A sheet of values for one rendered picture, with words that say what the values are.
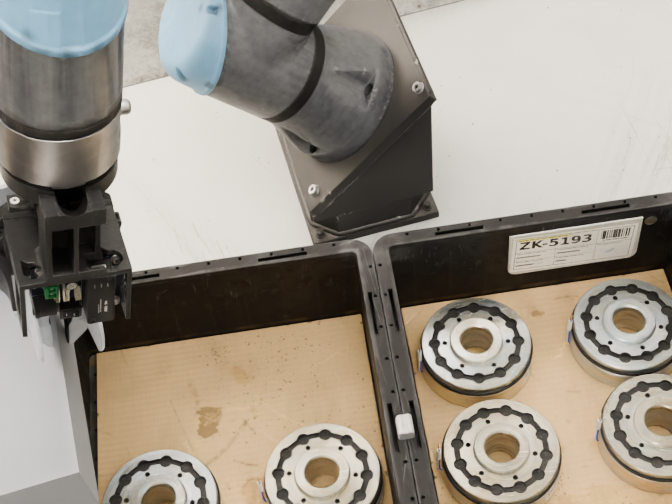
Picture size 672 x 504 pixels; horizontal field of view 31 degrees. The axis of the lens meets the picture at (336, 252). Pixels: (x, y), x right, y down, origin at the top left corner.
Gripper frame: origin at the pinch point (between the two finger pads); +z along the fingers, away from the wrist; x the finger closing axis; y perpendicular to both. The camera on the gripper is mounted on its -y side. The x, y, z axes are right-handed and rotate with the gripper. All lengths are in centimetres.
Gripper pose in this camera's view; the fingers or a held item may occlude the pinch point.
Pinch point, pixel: (58, 323)
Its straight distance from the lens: 93.1
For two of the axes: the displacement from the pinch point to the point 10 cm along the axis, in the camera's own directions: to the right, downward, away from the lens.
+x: 9.3, -1.6, 3.3
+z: -1.5, 6.5, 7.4
